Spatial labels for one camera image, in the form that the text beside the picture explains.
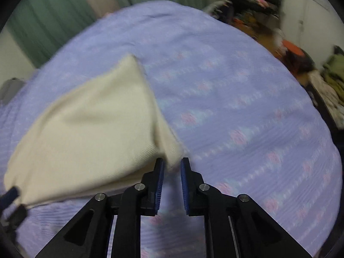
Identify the cream knit sweater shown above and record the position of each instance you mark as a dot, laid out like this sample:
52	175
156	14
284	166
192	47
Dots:
94	129

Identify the grey padded headboard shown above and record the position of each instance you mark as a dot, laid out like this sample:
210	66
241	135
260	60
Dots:
10	88

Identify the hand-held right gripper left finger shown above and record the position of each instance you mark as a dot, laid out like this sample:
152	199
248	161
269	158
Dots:
160	182

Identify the orange stool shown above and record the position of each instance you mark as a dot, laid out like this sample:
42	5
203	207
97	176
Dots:
293	47

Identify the green cloth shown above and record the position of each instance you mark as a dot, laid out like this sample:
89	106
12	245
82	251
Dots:
333	72

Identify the floral quilt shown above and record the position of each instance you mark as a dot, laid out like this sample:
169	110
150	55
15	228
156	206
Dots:
326	99

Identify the purple patterned bedspread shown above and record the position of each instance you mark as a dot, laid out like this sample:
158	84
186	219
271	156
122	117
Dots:
242	99

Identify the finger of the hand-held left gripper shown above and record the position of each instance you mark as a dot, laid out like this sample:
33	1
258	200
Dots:
14	217
9	196

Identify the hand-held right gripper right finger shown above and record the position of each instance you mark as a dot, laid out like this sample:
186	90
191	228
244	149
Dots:
184	185

